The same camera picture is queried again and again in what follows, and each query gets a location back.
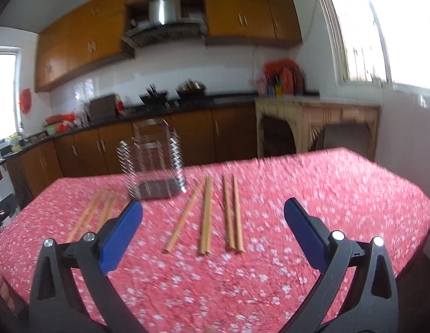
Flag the brown cutting board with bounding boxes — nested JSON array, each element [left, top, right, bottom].
[[88, 93, 118, 122]]

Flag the wire utensil holder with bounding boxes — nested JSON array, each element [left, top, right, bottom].
[[116, 119, 187, 201]]

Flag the upper wooden cabinets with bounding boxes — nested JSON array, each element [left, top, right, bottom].
[[35, 0, 302, 92]]

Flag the red floral tablecloth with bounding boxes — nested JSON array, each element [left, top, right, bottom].
[[0, 149, 430, 332]]

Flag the red hanging bag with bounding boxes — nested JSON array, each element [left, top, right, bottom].
[[19, 88, 32, 115]]

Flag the bowls and red bags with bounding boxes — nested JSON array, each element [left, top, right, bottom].
[[44, 112, 77, 135]]

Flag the bottles and red bag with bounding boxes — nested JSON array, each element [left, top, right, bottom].
[[255, 59, 306, 97]]

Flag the left window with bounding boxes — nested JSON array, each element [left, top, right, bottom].
[[0, 47, 21, 142]]

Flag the lower wooden cabinets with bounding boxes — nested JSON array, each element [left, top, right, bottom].
[[5, 99, 258, 206]]

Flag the window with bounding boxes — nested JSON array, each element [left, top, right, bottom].
[[322, 0, 430, 95], [0, 47, 21, 142]]

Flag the yellow dish soap bottle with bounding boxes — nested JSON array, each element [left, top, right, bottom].
[[8, 132, 21, 153]]

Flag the black wok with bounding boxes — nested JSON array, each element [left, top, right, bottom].
[[139, 84, 168, 106]]

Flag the steel range hood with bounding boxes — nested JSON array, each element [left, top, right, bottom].
[[122, 0, 208, 48]]

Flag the lidded steel pot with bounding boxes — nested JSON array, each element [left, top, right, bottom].
[[176, 80, 206, 100]]

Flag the wooden cabinets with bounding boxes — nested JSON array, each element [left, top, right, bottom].
[[35, 0, 302, 92], [5, 99, 258, 206]]

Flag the cream wooden side table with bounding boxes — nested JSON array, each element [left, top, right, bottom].
[[255, 95, 381, 161]]

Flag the bamboo chopstick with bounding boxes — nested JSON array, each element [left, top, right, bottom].
[[67, 190, 104, 243], [199, 176, 213, 256], [96, 193, 116, 231], [80, 190, 109, 236], [164, 178, 205, 253], [223, 175, 235, 250], [233, 176, 244, 253]]

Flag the right window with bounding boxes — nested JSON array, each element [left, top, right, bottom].
[[322, 0, 430, 95]]

